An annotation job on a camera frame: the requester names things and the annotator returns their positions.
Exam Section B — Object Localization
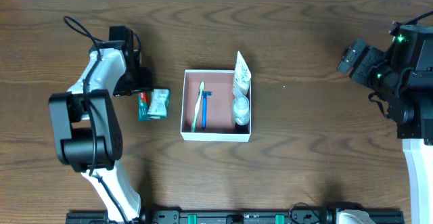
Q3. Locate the red and teal toothpaste tube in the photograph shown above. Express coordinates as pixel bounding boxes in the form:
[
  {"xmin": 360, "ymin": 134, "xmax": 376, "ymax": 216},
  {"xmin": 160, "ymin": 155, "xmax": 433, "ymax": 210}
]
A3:
[{"xmin": 138, "ymin": 92, "xmax": 150, "ymax": 121}]

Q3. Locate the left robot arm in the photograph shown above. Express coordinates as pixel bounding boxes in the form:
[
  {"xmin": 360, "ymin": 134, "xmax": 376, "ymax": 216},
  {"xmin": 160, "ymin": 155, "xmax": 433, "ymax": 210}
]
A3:
[{"xmin": 48, "ymin": 26, "xmax": 154, "ymax": 223}]

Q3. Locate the black mounting rail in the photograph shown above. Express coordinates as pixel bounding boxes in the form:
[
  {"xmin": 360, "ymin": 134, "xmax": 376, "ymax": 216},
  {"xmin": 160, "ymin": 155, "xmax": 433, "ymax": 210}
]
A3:
[{"xmin": 65, "ymin": 203, "xmax": 406, "ymax": 224}]

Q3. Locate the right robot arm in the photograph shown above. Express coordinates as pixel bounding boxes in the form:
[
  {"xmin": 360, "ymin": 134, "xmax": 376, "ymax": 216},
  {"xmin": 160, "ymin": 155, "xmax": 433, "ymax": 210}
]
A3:
[{"xmin": 337, "ymin": 19, "xmax": 432, "ymax": 223}]

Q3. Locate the green and white soap packet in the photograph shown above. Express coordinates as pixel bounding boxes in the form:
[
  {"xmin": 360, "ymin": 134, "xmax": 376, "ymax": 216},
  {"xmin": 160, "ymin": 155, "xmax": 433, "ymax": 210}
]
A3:
[{"xmin": 147, "ymin": 89, "xmax": 170, "ymax": 119}]

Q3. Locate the white floral lotion tube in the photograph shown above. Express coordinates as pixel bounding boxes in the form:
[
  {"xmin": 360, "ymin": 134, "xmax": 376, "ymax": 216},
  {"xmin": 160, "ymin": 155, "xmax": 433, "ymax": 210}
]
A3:
[{"xmin": 232, "ymin": 51, "xmax": 252, "ymax": 95}]

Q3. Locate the green and white toothbrush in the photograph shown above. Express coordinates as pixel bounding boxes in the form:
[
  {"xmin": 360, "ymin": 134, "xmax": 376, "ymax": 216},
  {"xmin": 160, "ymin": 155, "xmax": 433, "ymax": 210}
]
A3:
[{"xmin": 191, "ymin": 81, "xmax": 205, "ymax": 133}]

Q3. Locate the blue disposable razor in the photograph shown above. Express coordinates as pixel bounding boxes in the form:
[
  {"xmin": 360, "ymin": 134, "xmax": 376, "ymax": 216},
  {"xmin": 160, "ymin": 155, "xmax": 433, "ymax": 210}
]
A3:
[{"xmin": 202, "ymin": 91, "xmax": 212, "ymax": 129}]

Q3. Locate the clear pump soap bottle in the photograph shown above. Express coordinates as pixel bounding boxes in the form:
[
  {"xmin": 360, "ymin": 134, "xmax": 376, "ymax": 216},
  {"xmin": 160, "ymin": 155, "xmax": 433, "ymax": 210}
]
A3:
[{"xmin": 233, "ymin": 88, "xmax": 250, "ymax": 134}]

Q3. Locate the white box with pink interior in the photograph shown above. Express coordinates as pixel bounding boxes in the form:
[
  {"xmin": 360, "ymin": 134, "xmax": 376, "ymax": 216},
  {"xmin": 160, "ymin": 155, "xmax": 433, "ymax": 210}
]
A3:
[{"xmin": 180, "ymin": 70, "xmax": 252, "ymax": 142}]

